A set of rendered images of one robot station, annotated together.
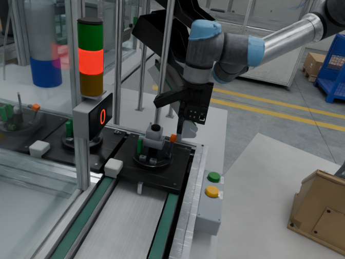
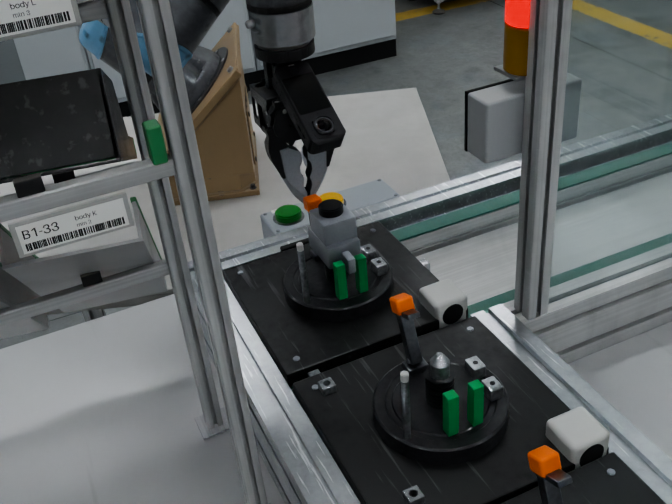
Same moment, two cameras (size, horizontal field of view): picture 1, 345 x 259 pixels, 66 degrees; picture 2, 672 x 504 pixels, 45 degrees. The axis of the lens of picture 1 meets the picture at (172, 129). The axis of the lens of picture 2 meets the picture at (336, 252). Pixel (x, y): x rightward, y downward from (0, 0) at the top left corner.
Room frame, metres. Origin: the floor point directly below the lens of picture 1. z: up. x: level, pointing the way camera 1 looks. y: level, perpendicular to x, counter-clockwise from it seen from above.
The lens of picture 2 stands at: (1.13, 0.79, 1.59)
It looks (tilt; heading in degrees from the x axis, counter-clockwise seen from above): 34 degrees down; 241
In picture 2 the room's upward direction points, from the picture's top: 6 degrees counter-clockwise
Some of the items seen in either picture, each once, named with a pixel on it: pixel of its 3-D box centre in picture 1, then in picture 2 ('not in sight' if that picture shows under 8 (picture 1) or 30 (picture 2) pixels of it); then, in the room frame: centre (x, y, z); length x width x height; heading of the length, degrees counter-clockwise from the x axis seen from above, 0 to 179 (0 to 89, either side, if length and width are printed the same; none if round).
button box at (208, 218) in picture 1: (210, 199); (332, 220); (0.61, -0.15, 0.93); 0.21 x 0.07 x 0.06; 172
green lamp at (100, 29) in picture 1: (90, 35); not in sight; (0.55, 0.19, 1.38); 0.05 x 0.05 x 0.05
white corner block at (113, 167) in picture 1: (113, 168); (443, 304); (0.64, 0.16, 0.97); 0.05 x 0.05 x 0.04; 82
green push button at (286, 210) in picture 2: (213, 177); (288, 216); (0.68, -0.16, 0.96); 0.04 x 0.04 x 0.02
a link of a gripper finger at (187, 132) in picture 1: (186, 133); (308, 162); (0.69, -0.04, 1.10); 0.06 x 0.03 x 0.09; 82
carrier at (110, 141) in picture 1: (81, 130); (440, 383); (0.76, 0.31, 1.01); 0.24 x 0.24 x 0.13; 82
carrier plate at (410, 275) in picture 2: (152, 160); (339, 293); (0.72, 0.05, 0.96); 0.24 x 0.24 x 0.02; 82
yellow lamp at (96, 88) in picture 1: (91, 81); (528, 45); (0.55, 0.19, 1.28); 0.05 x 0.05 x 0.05
